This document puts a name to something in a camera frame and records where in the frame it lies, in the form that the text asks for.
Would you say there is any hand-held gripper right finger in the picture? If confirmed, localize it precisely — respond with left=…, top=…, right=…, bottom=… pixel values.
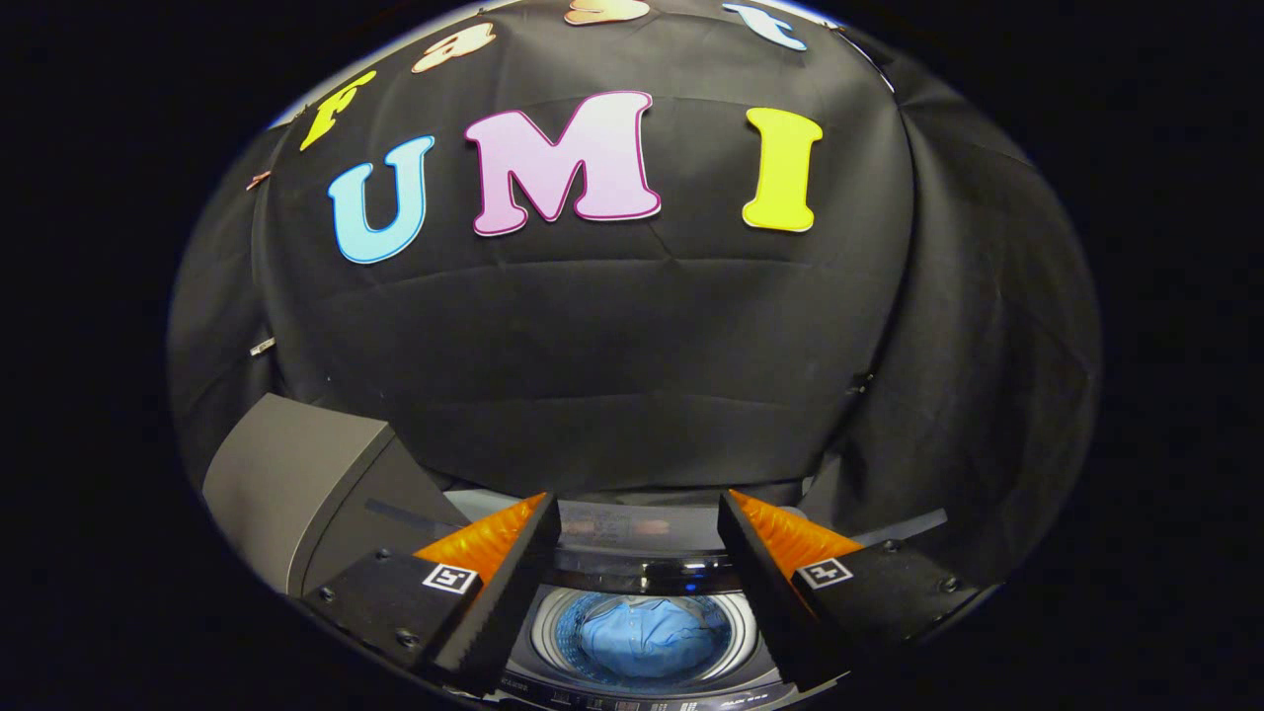
left=717, top=489, right=990, bottom=693

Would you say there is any light blue polo shirt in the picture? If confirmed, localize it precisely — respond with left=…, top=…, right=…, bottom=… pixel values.
left=578, top=595, right=718, bottom=678

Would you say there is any grey washing machine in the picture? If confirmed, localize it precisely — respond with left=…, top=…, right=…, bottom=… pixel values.
left=444, top=484, right=949, bottom=711

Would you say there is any grey cabinet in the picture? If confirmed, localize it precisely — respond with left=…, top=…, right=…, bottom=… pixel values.
left=202, top=393, right=471, bottom=599

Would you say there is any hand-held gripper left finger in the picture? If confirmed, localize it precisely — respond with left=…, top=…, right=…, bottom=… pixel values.
left=301, top=492, right=562, bottom=698

